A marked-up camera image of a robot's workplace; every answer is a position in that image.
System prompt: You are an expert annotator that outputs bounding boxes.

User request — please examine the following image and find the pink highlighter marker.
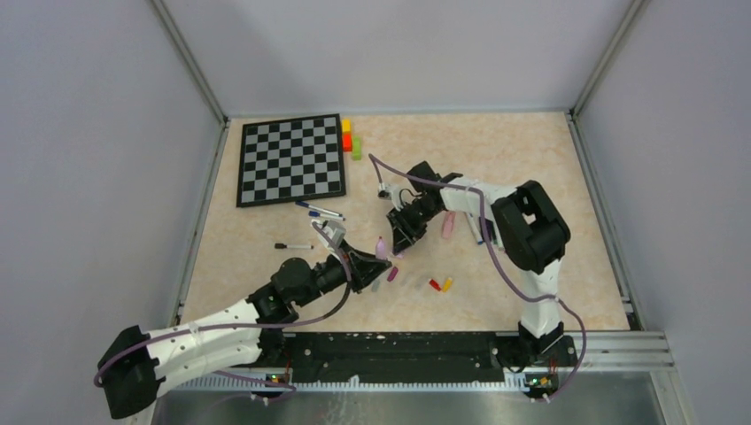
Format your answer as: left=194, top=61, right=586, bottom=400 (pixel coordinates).
left=441, top=211, right=456, bottom=239

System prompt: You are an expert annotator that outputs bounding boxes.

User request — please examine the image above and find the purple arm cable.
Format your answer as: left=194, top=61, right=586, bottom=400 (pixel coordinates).
left=368, top=153, right=588, bottom=404
left=93, top=220, right=354, bottom=406

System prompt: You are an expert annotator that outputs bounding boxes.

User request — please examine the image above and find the grey slotted cable duct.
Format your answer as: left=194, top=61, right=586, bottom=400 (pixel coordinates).
left=175, top=373, right=530, bottom=392

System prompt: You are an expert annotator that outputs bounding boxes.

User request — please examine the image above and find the white pen blue cap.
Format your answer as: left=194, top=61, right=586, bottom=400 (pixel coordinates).
left=466, top=213, right=484, bottom=245

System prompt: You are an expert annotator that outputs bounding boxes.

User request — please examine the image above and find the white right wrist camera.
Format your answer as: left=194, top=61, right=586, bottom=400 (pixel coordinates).
left=377, top=182, right=406, bottom=211

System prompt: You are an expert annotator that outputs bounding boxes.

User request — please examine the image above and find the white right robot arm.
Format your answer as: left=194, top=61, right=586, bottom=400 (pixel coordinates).
left=378, top=161, right=571, bottom=365

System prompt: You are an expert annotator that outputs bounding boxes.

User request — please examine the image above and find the black white pen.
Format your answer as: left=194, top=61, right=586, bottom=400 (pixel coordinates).
left=274, top=243, right=314, bottom=250

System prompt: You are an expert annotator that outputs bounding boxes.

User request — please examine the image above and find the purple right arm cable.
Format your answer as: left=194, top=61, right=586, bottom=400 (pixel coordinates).
left=368, top=153, right=588, bottom=404

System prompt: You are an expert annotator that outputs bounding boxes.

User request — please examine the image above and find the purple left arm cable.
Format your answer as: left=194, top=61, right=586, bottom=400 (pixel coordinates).
left=93, top=220, right=354, bottom=406

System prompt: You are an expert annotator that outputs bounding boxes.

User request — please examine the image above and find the magenta pen cap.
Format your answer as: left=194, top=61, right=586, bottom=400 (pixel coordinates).
left=387, top=267, right=399, bottom=282

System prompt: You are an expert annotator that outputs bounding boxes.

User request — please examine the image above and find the yellow pen cap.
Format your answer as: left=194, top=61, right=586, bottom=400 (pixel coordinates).
left=441, top=278, right=453, bottom=292

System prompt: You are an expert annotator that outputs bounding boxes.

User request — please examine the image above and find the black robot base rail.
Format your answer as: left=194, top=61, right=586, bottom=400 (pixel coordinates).
left=245, top=331, right=577, bottom=384

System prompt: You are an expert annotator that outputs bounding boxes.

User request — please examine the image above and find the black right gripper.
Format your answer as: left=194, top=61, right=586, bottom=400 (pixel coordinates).
left=388, top=198, right=442, bottom=255

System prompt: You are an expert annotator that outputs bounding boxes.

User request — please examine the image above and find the black and grey chessboard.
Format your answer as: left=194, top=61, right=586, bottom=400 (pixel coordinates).
left=236, top=113, right=347, bottom=208

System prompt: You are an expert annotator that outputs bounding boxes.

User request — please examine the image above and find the blue capped whiteboard pen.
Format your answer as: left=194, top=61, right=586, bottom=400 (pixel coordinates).
left=294, top=201, right=344, bottom=217

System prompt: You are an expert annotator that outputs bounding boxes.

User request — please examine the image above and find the green toy block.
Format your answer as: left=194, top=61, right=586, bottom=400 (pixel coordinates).
left=352, top=135, right=362, bottom=161

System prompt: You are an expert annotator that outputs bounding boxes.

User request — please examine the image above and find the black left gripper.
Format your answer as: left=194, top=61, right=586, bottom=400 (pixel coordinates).
left=295, top=240, right=391, bottom=307

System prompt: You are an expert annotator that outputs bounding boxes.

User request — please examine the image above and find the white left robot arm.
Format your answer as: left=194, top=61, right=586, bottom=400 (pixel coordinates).
left=94, top=242, right=392, bottom=420

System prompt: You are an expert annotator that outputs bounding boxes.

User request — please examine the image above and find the orange toy block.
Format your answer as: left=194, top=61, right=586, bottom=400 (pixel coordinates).
left=342, top=132, right=352, bottom=152

